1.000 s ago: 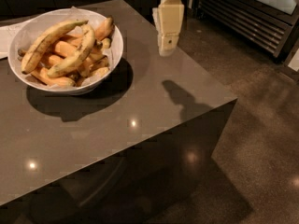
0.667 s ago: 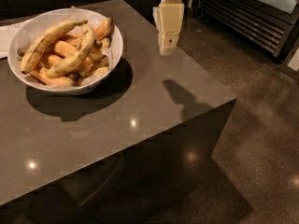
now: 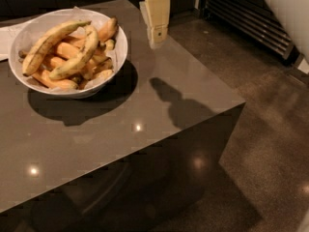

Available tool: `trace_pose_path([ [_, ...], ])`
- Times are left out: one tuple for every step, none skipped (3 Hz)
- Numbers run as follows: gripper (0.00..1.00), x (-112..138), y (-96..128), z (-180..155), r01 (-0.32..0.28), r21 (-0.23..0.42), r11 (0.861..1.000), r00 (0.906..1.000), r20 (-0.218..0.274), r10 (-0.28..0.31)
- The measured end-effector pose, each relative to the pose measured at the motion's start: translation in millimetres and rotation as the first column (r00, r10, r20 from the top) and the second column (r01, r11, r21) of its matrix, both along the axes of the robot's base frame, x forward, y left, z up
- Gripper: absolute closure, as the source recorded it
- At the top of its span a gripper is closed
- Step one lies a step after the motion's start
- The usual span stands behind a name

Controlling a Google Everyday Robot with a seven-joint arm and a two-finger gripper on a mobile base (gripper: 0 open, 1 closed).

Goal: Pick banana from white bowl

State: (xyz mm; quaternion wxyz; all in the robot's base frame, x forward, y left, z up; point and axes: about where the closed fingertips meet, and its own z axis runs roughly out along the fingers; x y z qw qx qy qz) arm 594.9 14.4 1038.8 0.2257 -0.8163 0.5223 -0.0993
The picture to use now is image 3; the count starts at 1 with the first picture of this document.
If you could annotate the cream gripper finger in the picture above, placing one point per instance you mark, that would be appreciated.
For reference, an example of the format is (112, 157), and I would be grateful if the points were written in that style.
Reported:
(156, 15)

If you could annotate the curved yellow banana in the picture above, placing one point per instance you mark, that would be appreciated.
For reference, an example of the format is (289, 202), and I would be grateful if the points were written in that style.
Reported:
(80, 59)

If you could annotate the orange banana at rim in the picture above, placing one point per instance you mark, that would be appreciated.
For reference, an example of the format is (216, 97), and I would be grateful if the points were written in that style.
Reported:
(108, 29)

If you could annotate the small yellow banana right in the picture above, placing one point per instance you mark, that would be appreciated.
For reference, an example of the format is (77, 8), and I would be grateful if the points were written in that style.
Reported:
(104, 74)

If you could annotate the orange banana middle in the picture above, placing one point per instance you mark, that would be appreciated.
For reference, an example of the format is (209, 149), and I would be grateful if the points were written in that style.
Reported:
(64, 50)

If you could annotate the long yellow-green banana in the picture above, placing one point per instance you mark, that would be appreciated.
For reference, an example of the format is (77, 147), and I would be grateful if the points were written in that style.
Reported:
(36, 54)

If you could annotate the white bowl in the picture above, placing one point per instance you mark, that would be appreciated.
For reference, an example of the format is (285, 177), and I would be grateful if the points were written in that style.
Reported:
(108, 55)

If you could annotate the orange banana bottom left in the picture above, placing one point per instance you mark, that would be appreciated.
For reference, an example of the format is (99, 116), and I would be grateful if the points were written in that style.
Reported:
(42, 76)

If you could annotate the white paper napkin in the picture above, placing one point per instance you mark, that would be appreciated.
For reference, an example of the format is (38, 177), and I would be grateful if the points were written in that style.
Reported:
(7, 35)

